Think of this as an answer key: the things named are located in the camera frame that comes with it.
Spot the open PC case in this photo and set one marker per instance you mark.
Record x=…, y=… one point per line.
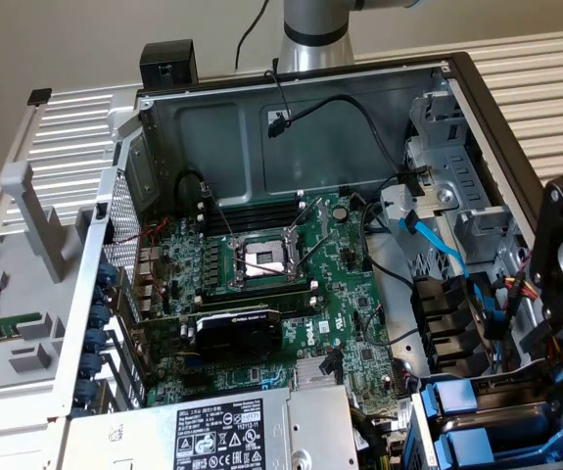
x=212, y=137

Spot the metal drive cage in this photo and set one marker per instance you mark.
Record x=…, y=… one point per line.
x=457, y=171

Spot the black box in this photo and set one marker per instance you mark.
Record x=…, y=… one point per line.
x=168, y=59

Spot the coin battery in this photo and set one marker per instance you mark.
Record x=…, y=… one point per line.
x=341, y=213

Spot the silver power supply unit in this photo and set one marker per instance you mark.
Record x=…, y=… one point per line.
x=154, y=431

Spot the metal socket cover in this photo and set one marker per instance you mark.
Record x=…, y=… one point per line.
x=323, y=215

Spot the blue disk carrier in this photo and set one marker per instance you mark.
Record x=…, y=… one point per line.
x=467, y=443

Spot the CPU socket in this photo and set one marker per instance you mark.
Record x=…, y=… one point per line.
x=266, y=257

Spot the metal disk bay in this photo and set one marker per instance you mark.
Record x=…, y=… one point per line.
x=420, y=440

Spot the silver chipset heatsink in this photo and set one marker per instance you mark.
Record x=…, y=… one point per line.
x=310, y=374

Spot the black graphics card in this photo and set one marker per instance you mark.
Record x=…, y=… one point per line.
x=237, y=338

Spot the grey parts rack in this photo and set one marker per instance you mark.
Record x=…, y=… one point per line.
x=41, y=294

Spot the green RAM stick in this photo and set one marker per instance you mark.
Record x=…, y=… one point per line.
x=2, y=329

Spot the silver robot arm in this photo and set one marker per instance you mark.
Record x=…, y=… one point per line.
x=310, y=54

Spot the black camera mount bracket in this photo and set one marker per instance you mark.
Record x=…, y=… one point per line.
x=550, y=235

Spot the hard disk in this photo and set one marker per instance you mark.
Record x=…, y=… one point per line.
x=457, y=396

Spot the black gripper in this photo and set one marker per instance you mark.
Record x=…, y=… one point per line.
x=543, y=335

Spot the green motherboard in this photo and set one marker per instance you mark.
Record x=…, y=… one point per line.
x=340, y=294

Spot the metal locking lever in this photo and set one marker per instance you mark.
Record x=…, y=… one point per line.
x=219, y=212

